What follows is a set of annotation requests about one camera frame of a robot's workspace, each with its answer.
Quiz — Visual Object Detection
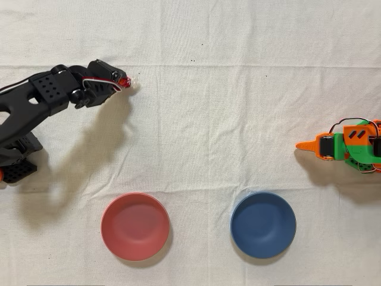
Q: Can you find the orange arm servo cable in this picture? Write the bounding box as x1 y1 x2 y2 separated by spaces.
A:
329 117 381 135

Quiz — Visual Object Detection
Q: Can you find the red candy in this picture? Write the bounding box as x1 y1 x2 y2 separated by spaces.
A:
118 75 141 91

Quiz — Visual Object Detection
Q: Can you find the white cloth table cover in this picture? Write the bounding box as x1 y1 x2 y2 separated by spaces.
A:
0 0 381 286

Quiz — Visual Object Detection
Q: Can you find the black arm gripper servo cable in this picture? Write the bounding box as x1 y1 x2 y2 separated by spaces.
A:
82 76 123 92

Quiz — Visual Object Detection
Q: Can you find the red bowl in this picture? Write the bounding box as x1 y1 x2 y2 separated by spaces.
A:
100 192 171 262

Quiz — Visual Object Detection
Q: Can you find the blue bowl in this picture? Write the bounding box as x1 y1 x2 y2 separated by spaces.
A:
230 191 297 259

